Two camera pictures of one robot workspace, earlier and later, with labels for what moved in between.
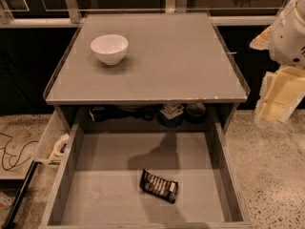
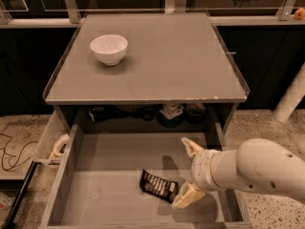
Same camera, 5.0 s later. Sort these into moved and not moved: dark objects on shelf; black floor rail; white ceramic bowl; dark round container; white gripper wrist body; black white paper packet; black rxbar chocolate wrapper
Moved: white gripper wrist body
Not moved: white ceramic bowl; dark round container; black white paper packet; black floor rail; black rxbar chocolate wrapper; dark objects on shelf
